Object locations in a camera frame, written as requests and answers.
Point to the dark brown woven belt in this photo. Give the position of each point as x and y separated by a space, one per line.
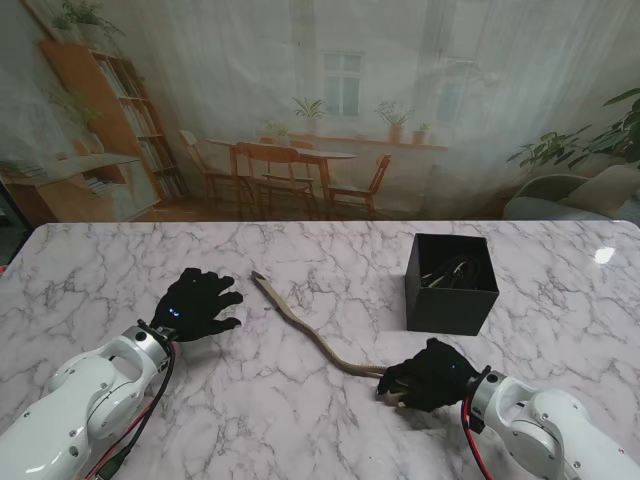
460 272

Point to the black belt storage box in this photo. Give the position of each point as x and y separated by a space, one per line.
450 310

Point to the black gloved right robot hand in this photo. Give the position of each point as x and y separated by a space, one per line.
430 377

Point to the printed room backdrop cloth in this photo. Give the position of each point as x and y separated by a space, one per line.
320 100

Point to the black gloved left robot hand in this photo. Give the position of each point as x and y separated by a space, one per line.
197 310

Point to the beige woven belt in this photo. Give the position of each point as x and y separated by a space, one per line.
300 325

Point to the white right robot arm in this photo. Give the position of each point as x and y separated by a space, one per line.
550 425

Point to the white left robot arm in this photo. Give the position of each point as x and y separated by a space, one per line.
85 405

